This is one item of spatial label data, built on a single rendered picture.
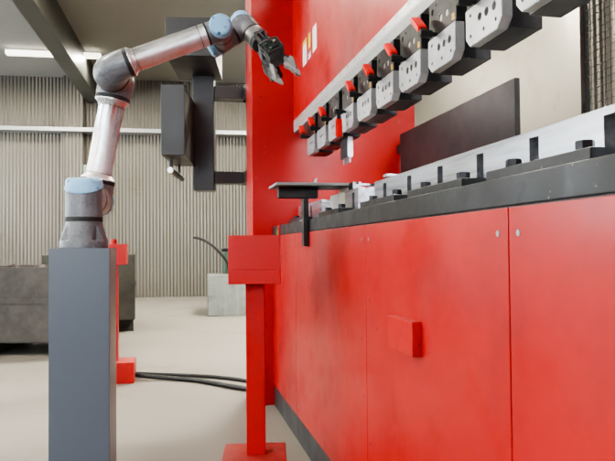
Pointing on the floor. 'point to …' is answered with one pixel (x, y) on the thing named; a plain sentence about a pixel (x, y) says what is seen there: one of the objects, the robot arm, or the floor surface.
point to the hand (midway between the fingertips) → (289, 79)
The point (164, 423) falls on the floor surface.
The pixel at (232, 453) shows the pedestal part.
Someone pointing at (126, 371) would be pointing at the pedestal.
